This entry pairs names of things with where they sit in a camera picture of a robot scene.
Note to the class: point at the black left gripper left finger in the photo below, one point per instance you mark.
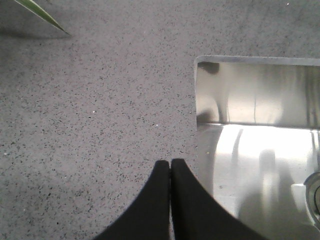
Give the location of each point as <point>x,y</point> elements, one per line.
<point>148,216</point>

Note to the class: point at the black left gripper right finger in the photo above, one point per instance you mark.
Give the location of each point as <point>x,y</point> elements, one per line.
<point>196,215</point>

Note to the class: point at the stainless steel sink basin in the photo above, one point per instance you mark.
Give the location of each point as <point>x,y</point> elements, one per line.
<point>258,139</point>

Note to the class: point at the round steel sink drain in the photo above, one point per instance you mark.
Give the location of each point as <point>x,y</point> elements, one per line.
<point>312,195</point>

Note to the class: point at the green striped spider plant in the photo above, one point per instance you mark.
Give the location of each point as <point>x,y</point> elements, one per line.
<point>37,10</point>

